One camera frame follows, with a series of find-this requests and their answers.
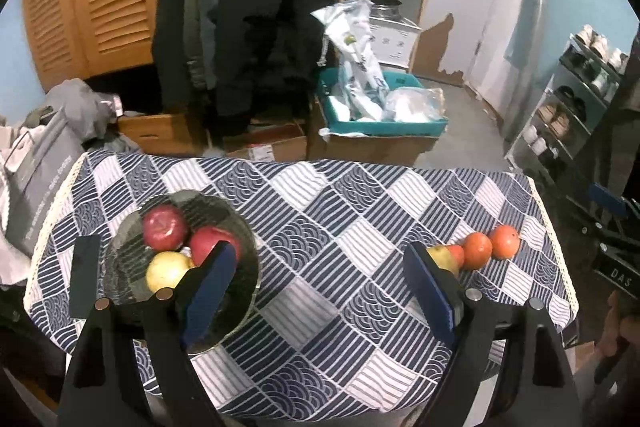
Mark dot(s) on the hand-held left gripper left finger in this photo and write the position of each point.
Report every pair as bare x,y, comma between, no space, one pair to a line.
210,297

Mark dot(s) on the black coat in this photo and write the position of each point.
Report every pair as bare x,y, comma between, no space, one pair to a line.
280,17

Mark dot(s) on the white patterned box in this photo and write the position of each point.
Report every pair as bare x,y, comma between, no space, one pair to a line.
395,44

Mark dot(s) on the white printed rice bag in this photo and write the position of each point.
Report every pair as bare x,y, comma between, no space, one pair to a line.
360,72

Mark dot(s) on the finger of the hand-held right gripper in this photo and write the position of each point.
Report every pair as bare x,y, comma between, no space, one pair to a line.
607,202

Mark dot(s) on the rows of shoes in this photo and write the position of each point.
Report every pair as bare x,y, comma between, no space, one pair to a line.
595,42

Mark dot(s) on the teal plastic crate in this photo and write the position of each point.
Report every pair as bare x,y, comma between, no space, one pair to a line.
390,128

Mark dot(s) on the blue white patterned tablecloth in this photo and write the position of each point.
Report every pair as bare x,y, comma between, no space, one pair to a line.
320,217

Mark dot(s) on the clear plastic bag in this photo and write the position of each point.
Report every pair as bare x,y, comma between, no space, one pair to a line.
415,104

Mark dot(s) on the dark steamer pot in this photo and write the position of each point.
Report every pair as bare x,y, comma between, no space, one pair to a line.
392,9

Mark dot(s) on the person's right hand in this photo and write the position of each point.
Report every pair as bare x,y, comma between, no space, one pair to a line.
620,332

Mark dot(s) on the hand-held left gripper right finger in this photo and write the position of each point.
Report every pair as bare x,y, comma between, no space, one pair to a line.
430,297

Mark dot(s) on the grey jacket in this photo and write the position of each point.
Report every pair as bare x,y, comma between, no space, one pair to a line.
205,7

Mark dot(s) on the red apple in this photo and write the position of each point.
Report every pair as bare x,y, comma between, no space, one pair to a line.
210,242
165,227

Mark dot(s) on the grey clothing pile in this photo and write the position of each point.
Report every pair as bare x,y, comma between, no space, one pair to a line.
75,102

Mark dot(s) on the large cardboard box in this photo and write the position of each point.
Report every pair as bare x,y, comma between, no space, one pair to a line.
370,149

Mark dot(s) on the grey tote bag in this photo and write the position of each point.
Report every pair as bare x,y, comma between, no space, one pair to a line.
40,187

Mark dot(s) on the large orange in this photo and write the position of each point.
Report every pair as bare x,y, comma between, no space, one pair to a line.
505,241
477,250

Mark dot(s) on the flat labelled cardboard box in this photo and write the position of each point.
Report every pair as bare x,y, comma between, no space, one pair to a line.
265,147

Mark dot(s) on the yellow green apple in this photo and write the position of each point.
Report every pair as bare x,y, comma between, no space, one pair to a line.
167,269

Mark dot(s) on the brown cardboard box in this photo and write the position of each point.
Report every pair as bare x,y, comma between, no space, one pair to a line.
160,132

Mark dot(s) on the clear glass bowl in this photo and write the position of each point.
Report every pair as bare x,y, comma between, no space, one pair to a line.
220,217

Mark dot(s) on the yellow pear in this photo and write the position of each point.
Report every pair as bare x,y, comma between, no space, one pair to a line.
442,257

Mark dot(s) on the white shoe rack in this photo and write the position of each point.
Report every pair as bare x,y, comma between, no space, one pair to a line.
545,99

